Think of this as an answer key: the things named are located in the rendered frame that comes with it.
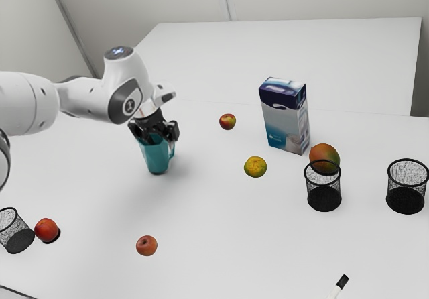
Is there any teal faceted mug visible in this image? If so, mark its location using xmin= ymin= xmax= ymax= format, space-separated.
xmin=135 ymin=133 xmax=176 ymax=175

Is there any blue white carton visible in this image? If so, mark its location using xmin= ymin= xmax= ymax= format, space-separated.
xmin=258 ymin=76 xmax=311 ymax=156

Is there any red green mango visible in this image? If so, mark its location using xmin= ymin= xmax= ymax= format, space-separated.
xmin=308 ymin=143 xmax=341 ymax=175

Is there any red green apple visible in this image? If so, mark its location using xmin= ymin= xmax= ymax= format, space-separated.
xmin=219 ymin=113 xmax=237 ymax=131

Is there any white marker with black cap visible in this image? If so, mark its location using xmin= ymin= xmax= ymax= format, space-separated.
xmin=326 ymin=274 xmax=350 ymax=299

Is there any red peach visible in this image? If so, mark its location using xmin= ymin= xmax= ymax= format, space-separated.
xmin=34 ymin=217 xmax=60 ymax=243

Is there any black mesh pen holder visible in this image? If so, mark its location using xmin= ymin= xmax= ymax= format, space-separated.
xmin=303 ymin=159 xmax=343 ymax=213
xmin=0 ymin=206 xmax=36 ymax=255
xmin=385 ymin=158 xmax=429 ymax=215

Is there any red orange apple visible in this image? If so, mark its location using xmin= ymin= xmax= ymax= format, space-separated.
xmin=135 ymin=235 xmax=158 ymax=257

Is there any green yellow orange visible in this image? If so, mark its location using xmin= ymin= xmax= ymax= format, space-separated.
xmin=243 ymin=156 xmax=268 ymax=179

